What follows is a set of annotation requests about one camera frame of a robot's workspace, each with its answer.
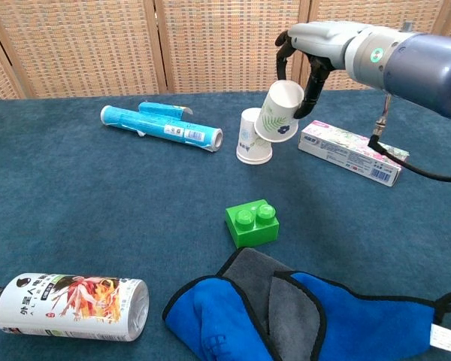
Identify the woven bamboo folding screen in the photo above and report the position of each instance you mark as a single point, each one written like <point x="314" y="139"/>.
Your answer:
<point x="210" y="41"/>

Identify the green toy building block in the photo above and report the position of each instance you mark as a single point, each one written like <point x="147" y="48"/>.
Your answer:
<point x="253" y="227"/>

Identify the floral toothpaste box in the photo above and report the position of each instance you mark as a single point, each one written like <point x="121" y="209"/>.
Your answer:
<point x="353" y="156"/>

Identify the blue felt table cover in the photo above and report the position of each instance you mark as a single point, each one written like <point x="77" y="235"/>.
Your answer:
<point x="97" y="210"/>

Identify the blue plastic wrap roll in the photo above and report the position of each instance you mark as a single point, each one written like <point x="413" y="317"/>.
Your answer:
<point x="161" y="127"/>

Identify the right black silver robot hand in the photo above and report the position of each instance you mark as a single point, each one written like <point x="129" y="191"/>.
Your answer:
<point x="319" y="37"/>

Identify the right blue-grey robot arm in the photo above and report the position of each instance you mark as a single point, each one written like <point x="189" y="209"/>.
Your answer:
<point x="421" y="64"/>

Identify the blue and grey cloth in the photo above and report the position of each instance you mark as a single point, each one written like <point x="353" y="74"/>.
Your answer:
<point x="218" y="319"/>

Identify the white labelled drink bottle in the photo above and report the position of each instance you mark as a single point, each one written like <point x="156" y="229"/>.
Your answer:
<point x="71" y="306"/>

